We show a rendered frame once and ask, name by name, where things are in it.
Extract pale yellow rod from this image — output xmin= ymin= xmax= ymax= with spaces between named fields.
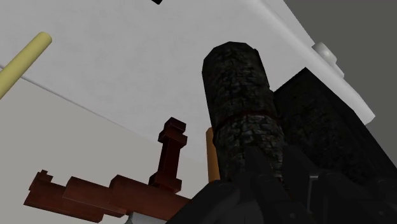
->
xmin=0 ymin=31 xmax=53 ymax=101

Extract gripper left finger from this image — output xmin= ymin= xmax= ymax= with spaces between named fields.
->
xmin=167 ymin=147 xmax=308 ymax=224

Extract red-brown blocky wooden thing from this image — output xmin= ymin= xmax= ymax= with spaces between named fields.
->
xmin=23 ymin=116 xmax=192 ymax=224

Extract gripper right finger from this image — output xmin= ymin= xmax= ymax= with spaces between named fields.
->
xmin=282 ymin=144 xmax=397 ymax=224

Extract orange cylinder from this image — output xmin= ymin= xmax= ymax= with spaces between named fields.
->
xmin=205 ymin=127 xmax=221 ymax=183

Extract white chest with knob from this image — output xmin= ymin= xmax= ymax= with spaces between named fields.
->
xmin=0 ymin=0 xmax=377 ymax=164

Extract dark stone-patterned cylinder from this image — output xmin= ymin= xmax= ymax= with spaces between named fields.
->
xmin=201 ymin=41 xmax=288 ymax=184

